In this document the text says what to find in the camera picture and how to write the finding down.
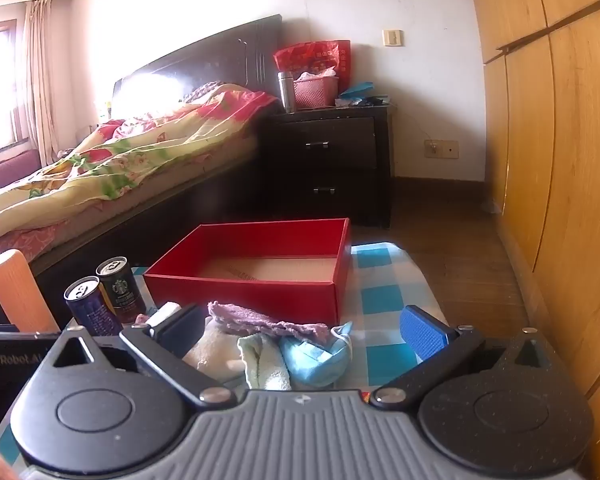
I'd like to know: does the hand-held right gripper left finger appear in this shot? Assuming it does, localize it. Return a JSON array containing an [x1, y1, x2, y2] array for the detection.
[[45, 302, 238, 408]]

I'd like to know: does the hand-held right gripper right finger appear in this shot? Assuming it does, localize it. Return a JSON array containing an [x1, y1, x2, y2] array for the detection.
[[370, 305, 558, 408]]

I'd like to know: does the red cardboard box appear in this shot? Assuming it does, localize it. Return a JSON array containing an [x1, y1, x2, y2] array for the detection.
[[143, 218, 352, 327]]

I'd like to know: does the purple towel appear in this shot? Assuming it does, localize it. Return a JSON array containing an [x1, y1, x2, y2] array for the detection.
[[207, 301, 334, 347]]

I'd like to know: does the light green towel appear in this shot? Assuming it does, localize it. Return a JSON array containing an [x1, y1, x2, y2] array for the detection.
[[237, 333, 292, 392]]

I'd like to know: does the blue checkered tablecloth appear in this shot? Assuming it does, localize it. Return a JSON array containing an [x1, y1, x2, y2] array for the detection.
[[0, 241, 452, 480]]

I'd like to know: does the orange ribbed cylinder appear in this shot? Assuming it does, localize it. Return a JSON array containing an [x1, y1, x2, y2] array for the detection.
[[0, 249, 61, 333]]

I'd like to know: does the dark green drink can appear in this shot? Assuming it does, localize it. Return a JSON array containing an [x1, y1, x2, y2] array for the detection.
[[96, 257, 147, 324]]

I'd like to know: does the blue drink can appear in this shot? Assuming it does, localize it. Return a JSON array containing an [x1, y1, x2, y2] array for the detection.
[[63, 276, 124, 337]]

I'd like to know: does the blue face mask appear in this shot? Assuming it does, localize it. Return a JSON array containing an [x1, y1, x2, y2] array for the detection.
[[278, 321, 355, 389]]

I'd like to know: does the pink floral bedsheet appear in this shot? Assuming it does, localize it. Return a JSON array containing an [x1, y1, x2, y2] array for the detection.
[[0, 217, 61, 313]]

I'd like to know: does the floral quilt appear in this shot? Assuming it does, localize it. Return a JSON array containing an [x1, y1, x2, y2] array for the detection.
[[0, 81, 282, 257]]

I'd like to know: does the maroon window seat cushion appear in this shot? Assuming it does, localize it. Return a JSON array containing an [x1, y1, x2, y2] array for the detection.
[[0, 149, 45, 192]]

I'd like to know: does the dark wooden nightstand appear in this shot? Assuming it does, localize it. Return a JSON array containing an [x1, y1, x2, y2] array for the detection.
[[256, 104, 397, 230]]

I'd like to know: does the wooden wardrobe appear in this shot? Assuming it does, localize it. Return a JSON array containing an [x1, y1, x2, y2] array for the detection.
[[462, 0, 600, 413]]

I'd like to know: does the blue paper item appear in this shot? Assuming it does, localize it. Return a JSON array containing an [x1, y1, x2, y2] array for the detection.
[[339, 81, 377, 102]]

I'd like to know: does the steel thermos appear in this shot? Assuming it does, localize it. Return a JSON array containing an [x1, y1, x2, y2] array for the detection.
[[278, 71, 296, 114]]

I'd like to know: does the pink plastic basket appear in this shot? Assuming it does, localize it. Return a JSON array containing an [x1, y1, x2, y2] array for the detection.
[[293, 75, 340, 110]]

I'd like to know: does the dark wooden bed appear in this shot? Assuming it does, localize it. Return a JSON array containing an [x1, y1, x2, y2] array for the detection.
[[0, 14, 284, 328]]

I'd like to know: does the beige curtain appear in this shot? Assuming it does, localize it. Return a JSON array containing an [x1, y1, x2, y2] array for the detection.
[[19, 0, 63, 163]]

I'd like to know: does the red plastic bag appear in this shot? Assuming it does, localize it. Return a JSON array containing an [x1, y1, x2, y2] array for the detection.
[[273, 39, 352, 102]]

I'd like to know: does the wall power outlet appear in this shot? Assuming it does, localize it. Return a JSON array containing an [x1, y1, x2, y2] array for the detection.
[[424, 139, 460, 160]]

